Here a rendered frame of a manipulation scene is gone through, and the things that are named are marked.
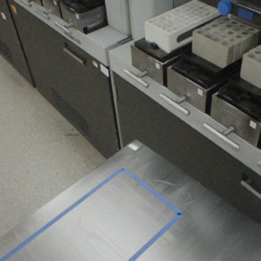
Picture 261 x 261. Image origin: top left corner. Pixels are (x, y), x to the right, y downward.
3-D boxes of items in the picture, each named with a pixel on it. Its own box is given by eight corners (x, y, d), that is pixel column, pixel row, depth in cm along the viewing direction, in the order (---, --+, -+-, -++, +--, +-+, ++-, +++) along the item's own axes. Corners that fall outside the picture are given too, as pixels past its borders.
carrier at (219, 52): (232, 67, 86) (234, 45, 82) (226, 70, 85) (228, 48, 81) (197, 49, 93) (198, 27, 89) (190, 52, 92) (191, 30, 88)
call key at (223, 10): (220, 10, 76) (221, -3, 74) (231, 15, 75) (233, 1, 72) (216, 12, 76) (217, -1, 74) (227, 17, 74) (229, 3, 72)
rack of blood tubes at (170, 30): (218, 7, 113) (219, -12, 108) (243, 18, 107) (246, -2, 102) (144, 43, 101) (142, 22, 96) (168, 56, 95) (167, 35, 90)
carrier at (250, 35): (251, 56, 89) (254, 34, 85) (245, 59, 88) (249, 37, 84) (215, 39, 96) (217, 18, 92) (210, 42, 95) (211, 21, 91)
